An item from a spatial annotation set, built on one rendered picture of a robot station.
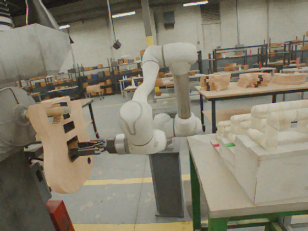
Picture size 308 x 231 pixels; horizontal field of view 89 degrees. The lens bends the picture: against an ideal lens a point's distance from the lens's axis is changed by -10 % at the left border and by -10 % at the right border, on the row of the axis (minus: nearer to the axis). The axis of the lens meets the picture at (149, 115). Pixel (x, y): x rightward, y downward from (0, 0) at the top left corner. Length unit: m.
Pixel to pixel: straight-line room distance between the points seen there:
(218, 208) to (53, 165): 0.59
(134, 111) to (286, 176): 0.49
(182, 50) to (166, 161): 0.87
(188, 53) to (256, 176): 0.71
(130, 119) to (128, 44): 11.41
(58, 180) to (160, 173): 0.96
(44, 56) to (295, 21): 14.41
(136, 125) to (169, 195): 1.19
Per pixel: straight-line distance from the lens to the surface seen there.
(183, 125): 1.31
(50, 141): 0.73
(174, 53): 1.01
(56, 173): 0.74
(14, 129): 0.83
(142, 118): 0.54
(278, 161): 0.58
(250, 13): 13.24
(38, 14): 0.82
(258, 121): 0.61
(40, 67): 0.57
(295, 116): 0.57
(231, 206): 0.62
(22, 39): 0.60
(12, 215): 1.08
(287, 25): 14.29
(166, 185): 1.59
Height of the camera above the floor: 1.37
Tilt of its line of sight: 16 degrees down
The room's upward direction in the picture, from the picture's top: 8 degrees counter-clockwise
